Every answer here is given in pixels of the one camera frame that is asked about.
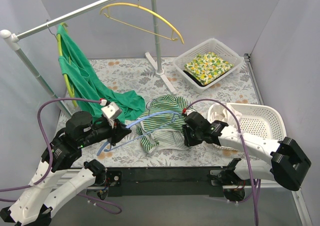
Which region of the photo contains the green white striped tank top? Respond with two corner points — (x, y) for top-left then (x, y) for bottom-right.
(136, 94), (192, 154)

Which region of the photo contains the white clothes rack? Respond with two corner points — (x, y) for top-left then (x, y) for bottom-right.
(0, 0), (177, 119)

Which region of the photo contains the lime green hanger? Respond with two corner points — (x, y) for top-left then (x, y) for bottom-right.
(46, 19), (79, 107)

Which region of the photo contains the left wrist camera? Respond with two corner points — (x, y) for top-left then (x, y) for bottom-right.
(100, 99), (122, 122)

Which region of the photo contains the blue plastic hanger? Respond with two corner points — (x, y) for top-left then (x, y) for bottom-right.
(96, 99), (186, 157)

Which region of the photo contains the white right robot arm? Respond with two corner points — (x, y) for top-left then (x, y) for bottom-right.
(182, 112), (311, 191)

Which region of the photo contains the yellow plastic hanger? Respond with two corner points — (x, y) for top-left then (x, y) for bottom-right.
(99, 0), (185, 44)

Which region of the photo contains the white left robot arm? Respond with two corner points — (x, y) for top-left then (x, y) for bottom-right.
(0, 111), (131, 226)

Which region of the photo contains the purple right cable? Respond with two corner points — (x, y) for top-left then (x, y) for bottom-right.
(186, 98), (262, 226)

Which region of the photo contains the white laundry basket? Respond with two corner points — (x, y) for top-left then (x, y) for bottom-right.
(206, 102), (285, 152)

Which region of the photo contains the lemon print folded cloth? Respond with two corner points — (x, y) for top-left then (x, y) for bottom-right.
(183, 52), (234, 86)

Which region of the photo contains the black folded cloth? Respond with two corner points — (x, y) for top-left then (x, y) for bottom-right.
(183, 70), (204, 87)

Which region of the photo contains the white storage basket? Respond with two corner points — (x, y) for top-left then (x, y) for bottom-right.
(173, 38), (245, 93)

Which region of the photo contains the white garment in basket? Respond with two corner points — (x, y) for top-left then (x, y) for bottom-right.
(207, 103), (242, 128)

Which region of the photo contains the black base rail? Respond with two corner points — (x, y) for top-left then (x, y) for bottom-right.
(72, 165), (258, 202)

